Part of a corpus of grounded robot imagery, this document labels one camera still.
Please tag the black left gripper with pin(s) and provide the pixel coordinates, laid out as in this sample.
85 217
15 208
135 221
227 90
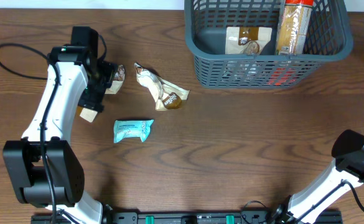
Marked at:
96 96

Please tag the dark grey plastic basket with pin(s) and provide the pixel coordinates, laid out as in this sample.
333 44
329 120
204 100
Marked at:
328 39

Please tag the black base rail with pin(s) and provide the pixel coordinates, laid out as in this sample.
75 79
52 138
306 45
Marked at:
245 216

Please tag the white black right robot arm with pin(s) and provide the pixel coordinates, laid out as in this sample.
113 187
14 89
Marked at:
344 174

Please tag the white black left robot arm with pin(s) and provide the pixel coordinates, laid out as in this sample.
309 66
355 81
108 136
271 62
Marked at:
43 169

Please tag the light blue snack packet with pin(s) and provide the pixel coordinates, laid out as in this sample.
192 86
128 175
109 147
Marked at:
132 129

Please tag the beige cookie bag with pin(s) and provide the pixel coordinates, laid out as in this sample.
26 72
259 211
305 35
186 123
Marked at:
247 40
166 95
90 115

